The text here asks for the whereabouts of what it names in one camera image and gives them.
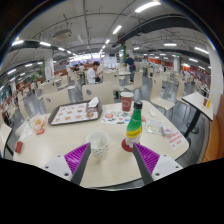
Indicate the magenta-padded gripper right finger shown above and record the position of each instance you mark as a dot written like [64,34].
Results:
[146,156]

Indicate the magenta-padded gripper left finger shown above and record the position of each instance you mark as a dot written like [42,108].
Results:
[78,156]

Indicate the green drink bottle black cap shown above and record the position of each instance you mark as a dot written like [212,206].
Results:
[134,125]

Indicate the white polka dot mug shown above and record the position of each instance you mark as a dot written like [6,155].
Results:
[97,146]

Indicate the clear tissue pack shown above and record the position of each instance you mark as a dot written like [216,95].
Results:
[154,126]

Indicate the small purple packet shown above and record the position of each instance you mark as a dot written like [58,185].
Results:
[166,131]

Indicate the white card with red text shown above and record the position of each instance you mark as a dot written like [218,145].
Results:
[175,140]

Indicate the dark food tray with paper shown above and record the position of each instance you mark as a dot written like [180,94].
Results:
[71,114]

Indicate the small red sauce packet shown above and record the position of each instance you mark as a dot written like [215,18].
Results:
[40,131]

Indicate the crumpled food wrapper bag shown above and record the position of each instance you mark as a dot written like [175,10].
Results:
[38,122]

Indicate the white napkin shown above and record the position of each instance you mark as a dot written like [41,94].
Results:
[93,102]

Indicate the white printed paper card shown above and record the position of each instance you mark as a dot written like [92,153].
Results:
[26,132]

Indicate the red paper cup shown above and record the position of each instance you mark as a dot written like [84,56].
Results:
[126,101]

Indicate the beige chair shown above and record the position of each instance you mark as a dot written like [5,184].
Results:
[158,91]
[98,93]
[57,100]

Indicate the red tissue packet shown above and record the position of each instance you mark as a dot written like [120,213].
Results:
[18,147]

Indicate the beige side table with condiments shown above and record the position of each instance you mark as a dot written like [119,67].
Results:
[196,103]

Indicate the group of beige chairs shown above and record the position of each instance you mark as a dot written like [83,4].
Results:
[137,80]

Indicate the person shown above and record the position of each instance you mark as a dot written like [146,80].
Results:
[130,65]
[76,67]
[91,75]

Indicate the ceiling air conditioner unit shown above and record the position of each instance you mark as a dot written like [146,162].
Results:
[62,33]

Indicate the group of ceiling lights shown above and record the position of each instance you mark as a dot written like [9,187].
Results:
[146,6]

